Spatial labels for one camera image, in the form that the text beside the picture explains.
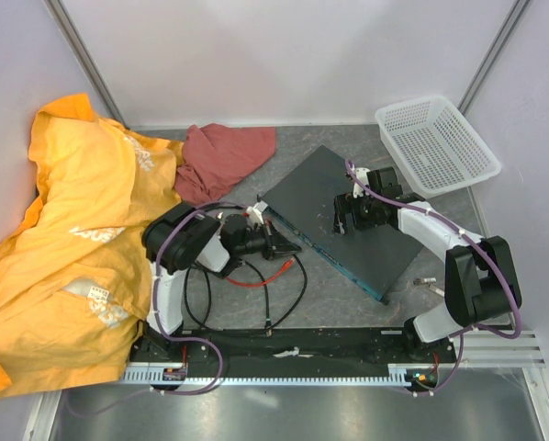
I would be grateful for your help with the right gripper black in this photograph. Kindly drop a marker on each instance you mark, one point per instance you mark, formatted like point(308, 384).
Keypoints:
point(347, 203)

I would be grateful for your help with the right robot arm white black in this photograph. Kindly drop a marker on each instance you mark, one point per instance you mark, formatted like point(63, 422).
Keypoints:
point(481, 288)

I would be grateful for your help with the orange cloth bag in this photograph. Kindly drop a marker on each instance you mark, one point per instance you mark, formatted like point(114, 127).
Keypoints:
point(75, 281)

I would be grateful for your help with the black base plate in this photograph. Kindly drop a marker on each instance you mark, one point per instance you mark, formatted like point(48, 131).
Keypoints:
point(302, 352)

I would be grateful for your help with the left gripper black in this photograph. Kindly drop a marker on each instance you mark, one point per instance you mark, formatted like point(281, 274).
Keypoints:
point(276, 244)

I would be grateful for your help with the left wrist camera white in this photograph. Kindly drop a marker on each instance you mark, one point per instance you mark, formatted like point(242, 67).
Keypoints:
point(255, 213)

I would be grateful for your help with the white cable duct rail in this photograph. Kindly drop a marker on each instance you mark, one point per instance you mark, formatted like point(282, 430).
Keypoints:
point(156, 375)

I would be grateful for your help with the white plastic basket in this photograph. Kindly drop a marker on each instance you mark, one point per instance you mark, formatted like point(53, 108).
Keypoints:
point(434, 146)

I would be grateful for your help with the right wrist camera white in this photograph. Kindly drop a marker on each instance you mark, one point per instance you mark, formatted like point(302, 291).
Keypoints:
point(359, 176)

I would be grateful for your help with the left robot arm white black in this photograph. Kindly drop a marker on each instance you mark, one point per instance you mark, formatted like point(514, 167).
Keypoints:
point(215, 236)

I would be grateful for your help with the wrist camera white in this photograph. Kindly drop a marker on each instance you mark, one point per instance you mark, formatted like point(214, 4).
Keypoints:
point(359, 176)
point(255, 213)

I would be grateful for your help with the aluminium frame rail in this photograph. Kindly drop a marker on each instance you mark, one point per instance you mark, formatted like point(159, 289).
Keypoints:
point(486, 350)

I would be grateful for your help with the dark network switch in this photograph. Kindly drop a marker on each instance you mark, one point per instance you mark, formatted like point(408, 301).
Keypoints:
point(314, 201)

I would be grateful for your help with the red cloth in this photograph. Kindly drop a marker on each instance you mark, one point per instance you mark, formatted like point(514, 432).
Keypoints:
point(215, 158)

